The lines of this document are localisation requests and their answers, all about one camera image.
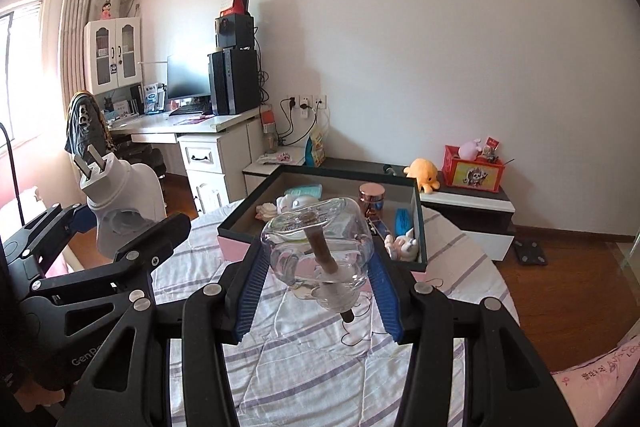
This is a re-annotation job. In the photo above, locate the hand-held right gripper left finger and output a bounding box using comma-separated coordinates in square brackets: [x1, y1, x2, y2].
[75, 244, 273, 427]

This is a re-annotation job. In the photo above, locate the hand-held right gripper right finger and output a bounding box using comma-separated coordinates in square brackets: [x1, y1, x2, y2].
[367, 252, 566, 427]

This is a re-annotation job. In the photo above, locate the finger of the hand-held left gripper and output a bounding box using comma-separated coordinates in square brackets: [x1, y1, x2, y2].
[2, 204, 96, 280]
[30, 212, 192, 305]

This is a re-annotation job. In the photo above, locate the small doll figure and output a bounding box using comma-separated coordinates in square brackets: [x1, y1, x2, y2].
[385, 228, 421, 263]

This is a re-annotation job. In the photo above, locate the white plug night light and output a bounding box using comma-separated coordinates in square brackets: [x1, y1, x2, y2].
[72, 144, 167, 260]

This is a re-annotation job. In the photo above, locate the clear glass bottle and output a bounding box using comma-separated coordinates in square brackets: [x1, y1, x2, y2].
[260, 199, 377, 323]

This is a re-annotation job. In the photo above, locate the black flower hair clip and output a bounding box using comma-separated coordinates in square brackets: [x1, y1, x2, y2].
[369, 214, 396, 243]

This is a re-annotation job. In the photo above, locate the blue tube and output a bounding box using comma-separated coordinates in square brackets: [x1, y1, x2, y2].
[393, 207, 413, 238]

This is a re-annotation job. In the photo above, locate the rose gold jar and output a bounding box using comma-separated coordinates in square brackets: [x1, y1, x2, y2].
[358, 182, 386, 217]

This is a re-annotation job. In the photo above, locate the clear rectangular teal box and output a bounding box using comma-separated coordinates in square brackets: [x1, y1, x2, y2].
[284, 184, 325, 202]

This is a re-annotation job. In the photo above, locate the pink storage box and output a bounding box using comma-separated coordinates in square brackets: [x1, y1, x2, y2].
[216, 164, 430, 283]

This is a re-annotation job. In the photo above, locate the striped quilted tablecloth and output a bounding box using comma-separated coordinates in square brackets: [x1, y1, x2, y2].
[150, 197, 521, 427]

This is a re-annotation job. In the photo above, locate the black office chair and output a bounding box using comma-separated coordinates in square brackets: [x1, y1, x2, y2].
[107, 142, 166, 180]

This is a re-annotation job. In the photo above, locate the white desk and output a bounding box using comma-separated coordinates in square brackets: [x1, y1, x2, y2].
[102, 106, 263, 215]

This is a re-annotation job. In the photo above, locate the dark printed jacket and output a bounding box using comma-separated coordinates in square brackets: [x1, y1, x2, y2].
[65, 91, 113, 158]

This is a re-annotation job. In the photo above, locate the black white low cabinet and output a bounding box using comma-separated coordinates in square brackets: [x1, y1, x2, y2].
[242, 146, 517, 264]

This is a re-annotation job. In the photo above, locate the orange octopus plush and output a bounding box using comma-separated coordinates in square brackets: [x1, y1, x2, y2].
[404, 158, 442, 194]

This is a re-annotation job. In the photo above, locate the red storage crate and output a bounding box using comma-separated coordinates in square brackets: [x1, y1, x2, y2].
[442, 145, 506, 194]

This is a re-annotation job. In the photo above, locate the black bathroom scale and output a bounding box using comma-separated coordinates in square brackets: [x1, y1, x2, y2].
[511, 239, 549, 267]

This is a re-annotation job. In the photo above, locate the blue white desk box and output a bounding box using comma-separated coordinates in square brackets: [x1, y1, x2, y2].
[142, 83, 166, 114]

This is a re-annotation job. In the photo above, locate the blue snack bag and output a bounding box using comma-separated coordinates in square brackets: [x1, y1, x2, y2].
[305, 127, 327, 168]

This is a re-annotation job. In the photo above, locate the window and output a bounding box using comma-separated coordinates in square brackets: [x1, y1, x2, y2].
[0, 0, 46, 148]

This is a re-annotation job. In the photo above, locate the orange cap bottle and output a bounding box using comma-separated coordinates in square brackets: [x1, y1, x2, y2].
[262, 104, 278, 154]

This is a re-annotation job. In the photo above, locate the black computer monitor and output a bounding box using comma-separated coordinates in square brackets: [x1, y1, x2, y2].
[166, 54, 212, 105]

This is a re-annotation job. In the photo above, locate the white glass-door cabinet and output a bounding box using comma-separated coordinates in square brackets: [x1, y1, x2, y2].
[82, 16, 142, 95]

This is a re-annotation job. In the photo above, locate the black computer tower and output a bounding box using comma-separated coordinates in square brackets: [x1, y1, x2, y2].
[207, 48, 262, 116]

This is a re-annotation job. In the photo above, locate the beige striped curtain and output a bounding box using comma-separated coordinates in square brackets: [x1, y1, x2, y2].
[59, 0, 125, 108]

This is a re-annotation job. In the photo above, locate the pink bed blanket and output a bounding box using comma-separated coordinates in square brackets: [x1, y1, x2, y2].
[547, 337, 640, 427]

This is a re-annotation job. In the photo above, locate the black speaker box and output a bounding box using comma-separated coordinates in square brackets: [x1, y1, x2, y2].
[215, 14, 256, 50]

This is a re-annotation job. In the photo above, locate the black curved cable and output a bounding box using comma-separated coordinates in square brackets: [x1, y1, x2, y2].
[0, 121, 25, 225]

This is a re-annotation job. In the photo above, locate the black power cable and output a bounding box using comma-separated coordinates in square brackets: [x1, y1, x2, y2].
[277, 99, 321, 146]

